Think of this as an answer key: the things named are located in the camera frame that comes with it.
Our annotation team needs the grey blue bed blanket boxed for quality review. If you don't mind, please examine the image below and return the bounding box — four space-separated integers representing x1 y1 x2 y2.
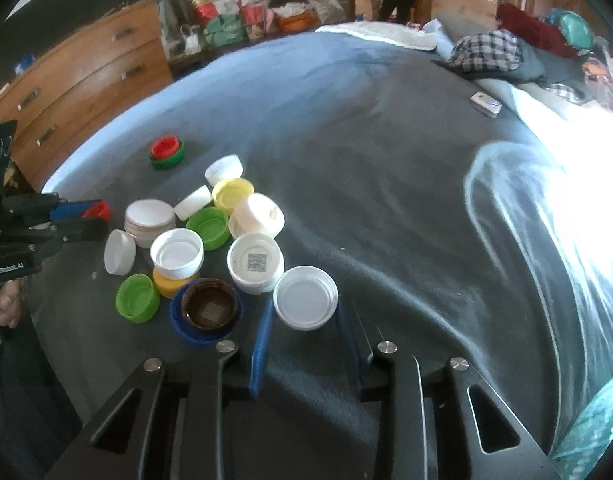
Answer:
45 32 613 446

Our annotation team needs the pile of clothes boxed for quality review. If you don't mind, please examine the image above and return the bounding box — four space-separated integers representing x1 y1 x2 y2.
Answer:
495 1 613 106

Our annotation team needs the plaid shirt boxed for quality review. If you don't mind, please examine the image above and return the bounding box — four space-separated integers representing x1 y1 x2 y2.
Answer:
436 29 524 82

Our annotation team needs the blue cap with brown cap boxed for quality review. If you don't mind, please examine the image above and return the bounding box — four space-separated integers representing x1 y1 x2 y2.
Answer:
169 278 242 347

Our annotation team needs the red bottle cap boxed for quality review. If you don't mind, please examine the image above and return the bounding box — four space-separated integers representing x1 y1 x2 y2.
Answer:
150 136 180 162

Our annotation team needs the teal plastic basket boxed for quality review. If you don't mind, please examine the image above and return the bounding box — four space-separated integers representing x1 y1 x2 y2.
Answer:
550 378 613 480

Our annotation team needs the white QR cap in pile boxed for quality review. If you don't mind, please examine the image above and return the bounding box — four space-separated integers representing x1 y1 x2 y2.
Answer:
227 233 285 295

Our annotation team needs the person left hand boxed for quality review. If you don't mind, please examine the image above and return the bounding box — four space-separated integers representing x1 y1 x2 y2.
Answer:
0 281 22 328

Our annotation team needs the white duvet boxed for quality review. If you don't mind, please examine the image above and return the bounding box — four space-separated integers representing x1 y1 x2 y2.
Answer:
475 77 613 271

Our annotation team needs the pile of bags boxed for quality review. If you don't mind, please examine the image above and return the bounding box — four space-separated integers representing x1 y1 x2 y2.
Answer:
159 0 346 58

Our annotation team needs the yellow bottle cap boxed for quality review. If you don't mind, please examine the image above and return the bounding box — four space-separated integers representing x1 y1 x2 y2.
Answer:
151 268 200 299

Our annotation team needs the white small device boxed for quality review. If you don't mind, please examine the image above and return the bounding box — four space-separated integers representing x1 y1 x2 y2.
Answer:
470 92 503 118

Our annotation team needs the wooden dresser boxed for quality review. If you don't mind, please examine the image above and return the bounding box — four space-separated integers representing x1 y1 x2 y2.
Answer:
0 0 173 191

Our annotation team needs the black television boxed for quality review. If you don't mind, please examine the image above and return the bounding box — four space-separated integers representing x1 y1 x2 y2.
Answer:
0 0 142 84

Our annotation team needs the light green bottle cap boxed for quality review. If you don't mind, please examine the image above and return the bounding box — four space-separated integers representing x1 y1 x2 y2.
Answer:
116 273 160 324

